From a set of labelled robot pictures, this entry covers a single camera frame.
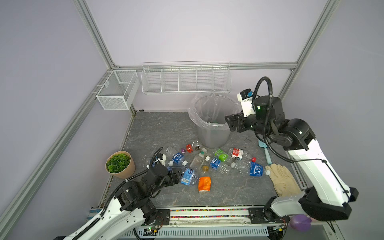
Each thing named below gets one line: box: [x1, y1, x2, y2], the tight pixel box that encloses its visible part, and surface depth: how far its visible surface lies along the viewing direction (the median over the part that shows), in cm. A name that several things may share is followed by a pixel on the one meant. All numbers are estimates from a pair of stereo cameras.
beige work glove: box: [265, 163, 304, 197], surface depth 87 cm
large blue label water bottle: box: [177, 167, 199, 186], surface depth 85 cm
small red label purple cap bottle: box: [181, 140, 202, 154], surface depth 96 cm
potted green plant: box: [105, 151, 136, 179], surface depth 82 cm
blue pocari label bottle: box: [205, 155, 231, 175], surface depth 88 cm
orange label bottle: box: [198, 165, 212, 194], surface depth 82 cm
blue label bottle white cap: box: [172, 152, 188, 167], surface depth 91 cm
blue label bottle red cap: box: [237, 161, 271, 177], surface depth 88 cm
